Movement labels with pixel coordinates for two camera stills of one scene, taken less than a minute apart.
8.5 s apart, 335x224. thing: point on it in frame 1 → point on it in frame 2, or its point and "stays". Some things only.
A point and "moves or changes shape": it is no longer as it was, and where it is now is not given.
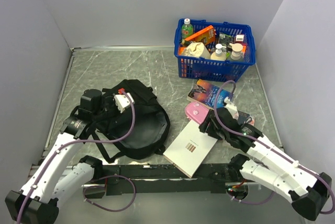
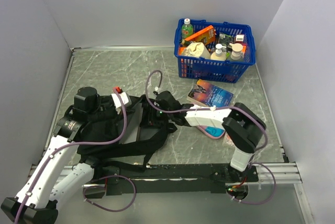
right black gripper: (209, 130) → (151, 120)
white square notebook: (189, 152) → (132, 129)
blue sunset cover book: (205, 94) stays
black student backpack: (129, 120) moves or changes shape
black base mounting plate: (160, 179) stays
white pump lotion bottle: (218, 55) stays
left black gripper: (111, 100) stays
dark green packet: (225, 40) stays
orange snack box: (206, 35) stays
